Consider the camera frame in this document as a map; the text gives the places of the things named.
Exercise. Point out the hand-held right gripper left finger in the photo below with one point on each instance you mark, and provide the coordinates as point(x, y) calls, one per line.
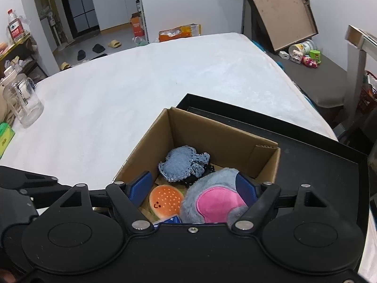
point(141, 187)

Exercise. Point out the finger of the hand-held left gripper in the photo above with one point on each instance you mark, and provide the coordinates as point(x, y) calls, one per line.
point(29, 174)
point(50, 189)

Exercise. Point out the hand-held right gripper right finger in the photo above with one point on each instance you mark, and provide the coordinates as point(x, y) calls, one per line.
point(244, 187)

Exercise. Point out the burger plush toy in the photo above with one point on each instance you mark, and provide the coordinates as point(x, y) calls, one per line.
point(165, 200)

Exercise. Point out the grey and pink plush toy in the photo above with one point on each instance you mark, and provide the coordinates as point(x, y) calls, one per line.
point(215, 200)

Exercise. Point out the black and white soft toy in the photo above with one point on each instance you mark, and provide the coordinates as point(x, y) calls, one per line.
point(203, 172)

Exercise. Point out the blue soft toy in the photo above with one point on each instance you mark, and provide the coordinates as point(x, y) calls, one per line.
point(169, 221)

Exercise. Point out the denim soft toy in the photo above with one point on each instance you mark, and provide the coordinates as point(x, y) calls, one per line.
point(179, 163)

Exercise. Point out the brown cardboard box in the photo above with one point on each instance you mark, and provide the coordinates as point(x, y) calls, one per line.
point(223, 141)

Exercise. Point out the green box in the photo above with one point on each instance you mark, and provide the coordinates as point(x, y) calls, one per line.
point(6, 137)

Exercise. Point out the clear plastic water jug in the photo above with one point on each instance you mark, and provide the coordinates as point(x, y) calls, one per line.
point(22, 100)

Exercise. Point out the black tray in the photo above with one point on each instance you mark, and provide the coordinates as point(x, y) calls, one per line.
point(318, 168)

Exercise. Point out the yellow slipper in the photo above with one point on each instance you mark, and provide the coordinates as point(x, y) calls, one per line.
point(64, 65)
point(114, 44)

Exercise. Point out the wooden shelf rack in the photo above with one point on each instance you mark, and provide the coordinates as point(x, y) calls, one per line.
point(23, 56)

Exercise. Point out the grey bench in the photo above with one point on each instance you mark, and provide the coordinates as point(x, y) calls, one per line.
point(318, 82)

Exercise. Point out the black slipper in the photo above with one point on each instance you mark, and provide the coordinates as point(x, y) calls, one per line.
point(81, 54)
point(98, 48)

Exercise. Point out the white charger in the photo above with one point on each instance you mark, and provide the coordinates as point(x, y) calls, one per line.
point(284, 55)

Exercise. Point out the red and pink toy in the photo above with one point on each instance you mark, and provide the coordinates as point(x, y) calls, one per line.
point(309, 62)

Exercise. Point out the green plastic bag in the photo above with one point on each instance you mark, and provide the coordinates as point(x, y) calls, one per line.
point(140, 41)

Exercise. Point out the white standing fan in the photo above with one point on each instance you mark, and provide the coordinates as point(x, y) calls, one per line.
point(54, 29)

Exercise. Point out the clear bottle with red label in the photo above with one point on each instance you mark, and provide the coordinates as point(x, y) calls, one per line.
point(14, 26)

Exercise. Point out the white can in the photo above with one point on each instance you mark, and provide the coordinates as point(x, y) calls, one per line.
point(301, 48)

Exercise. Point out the orange and yellow box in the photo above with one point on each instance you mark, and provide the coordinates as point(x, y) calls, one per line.
point(179, 32)

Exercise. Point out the orange carton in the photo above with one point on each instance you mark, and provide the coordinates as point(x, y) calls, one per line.
point(137, 26)

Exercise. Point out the black glass door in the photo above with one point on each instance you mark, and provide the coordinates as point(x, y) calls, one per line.
point(78, 3)

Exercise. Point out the brown framed board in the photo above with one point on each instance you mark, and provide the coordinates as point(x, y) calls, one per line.
point(279, 8)

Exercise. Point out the white cabinet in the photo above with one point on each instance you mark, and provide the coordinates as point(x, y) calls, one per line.
point(116, 6)

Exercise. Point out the white desk frame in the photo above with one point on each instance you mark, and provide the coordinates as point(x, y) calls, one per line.
point(355, 70)

